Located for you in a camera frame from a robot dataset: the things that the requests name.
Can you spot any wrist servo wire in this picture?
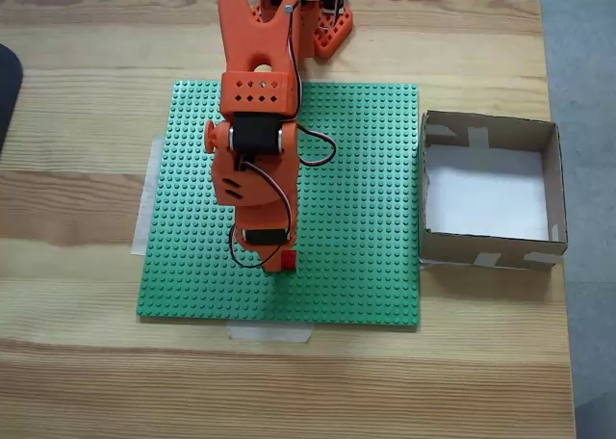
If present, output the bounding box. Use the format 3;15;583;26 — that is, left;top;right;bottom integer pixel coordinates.
287;0;338;168

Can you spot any green lego baseplate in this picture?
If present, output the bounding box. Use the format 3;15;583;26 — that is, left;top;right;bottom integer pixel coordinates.
136;80;421;333

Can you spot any white paper box lining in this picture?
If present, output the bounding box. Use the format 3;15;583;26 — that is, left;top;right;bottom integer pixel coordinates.
425;142;551;242

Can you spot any brown cardboard box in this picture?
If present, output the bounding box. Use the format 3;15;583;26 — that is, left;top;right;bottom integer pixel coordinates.
418;110;569;271

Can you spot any black flat pad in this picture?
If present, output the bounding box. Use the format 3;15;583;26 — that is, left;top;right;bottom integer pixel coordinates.
0;42;24;157

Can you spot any gripper servo wire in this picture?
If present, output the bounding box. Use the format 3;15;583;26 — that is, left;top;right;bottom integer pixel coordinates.
228;157;294;270

